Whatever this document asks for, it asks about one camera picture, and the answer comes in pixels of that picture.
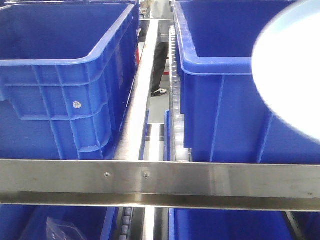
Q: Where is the light blue plate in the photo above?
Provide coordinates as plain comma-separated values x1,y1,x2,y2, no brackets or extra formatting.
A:
251,0,320,143

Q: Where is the roller conveyor track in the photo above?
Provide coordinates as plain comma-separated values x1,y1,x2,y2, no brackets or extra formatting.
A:
168,25,192,163

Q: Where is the middle blue plastic crate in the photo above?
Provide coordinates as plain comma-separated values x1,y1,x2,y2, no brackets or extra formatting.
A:
173,0,320,164

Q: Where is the blue plastic crate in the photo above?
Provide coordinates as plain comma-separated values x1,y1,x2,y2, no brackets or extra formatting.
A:
0,3,137,160
173,0,320,164

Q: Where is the lower right blue crate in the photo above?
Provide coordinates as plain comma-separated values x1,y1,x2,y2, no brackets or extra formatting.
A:
167,207,320,240

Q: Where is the left blue plastic crate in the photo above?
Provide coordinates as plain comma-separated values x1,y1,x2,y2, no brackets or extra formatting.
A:
0,3,137,160

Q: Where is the person in black trousers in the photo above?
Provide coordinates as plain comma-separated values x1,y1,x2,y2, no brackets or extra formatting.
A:
151,0,172,97

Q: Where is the clear plastic bag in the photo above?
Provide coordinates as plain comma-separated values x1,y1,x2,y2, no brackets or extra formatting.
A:
46,217,88,240

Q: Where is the lower left blue crate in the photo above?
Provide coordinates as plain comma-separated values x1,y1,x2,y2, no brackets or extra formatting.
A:
0,204,118,240

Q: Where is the steel divider rail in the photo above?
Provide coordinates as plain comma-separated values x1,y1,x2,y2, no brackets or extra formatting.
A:
114,19,159,161

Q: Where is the stainless steel shelf rail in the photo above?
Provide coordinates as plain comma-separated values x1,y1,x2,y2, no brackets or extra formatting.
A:
0,159,320,212

